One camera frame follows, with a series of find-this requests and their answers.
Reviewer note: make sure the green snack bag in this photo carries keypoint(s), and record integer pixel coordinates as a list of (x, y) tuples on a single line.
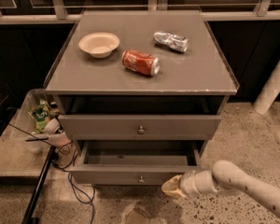
[(41, 114)]

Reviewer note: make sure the white paper bowl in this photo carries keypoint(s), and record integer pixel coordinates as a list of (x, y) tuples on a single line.
[(99, 45)]

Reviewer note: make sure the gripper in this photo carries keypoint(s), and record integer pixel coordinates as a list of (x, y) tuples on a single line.
[(188, 183)]

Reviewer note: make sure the white window railing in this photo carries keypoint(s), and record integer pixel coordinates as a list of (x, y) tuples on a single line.
[(68, 11)]

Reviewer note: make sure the white crumpled cup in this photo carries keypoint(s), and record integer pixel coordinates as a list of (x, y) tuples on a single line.
[(52, 127)]

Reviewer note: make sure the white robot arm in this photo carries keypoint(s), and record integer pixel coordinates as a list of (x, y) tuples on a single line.
[(224, 178)]

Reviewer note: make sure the crushed silver can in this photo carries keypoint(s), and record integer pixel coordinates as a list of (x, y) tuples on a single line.
[(175, 42)]

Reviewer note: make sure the grey drawer cabinet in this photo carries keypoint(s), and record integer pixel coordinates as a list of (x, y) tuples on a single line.
[(197, 82)]

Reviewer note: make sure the white angled post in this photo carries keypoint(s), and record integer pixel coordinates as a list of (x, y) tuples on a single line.
[(269, 92)]

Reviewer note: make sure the red soda can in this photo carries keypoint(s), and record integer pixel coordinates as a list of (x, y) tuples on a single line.
[(141, 62)]

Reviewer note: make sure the grey drawer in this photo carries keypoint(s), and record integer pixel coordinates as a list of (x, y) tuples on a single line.
[(140, 127), (135, 163)]

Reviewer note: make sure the black metal frame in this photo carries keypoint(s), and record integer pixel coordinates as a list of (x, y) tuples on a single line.
[(28, 216)]

